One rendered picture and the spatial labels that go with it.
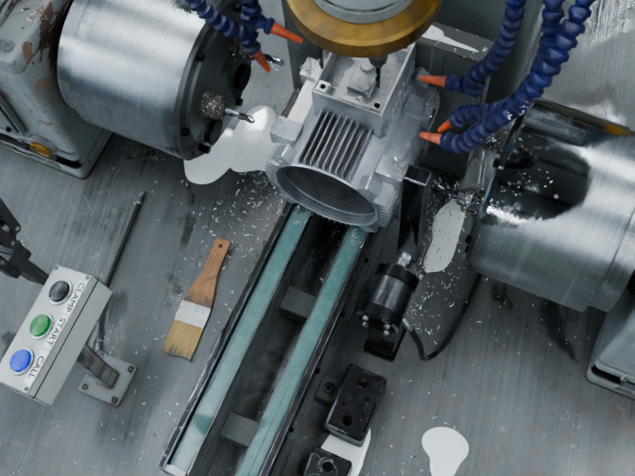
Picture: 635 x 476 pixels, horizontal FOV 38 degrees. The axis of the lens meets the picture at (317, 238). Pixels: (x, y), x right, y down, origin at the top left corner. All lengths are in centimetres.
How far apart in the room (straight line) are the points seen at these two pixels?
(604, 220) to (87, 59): 71
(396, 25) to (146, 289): 67
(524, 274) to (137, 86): 57
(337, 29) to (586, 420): 72
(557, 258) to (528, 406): 33
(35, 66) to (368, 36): 52
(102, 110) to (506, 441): 75
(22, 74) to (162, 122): 20
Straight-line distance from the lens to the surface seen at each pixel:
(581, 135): 120
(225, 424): 139
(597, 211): 117
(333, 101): 122
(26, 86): 138
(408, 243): 122
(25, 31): 134
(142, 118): 131
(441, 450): 142
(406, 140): 128
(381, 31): 104
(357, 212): 135
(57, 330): 123
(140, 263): 153
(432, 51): 127
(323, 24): 105
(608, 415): 147
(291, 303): 142
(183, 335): 147
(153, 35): 128
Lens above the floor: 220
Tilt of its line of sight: 68 degrees down
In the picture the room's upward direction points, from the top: 8 degrees counter-clockwise
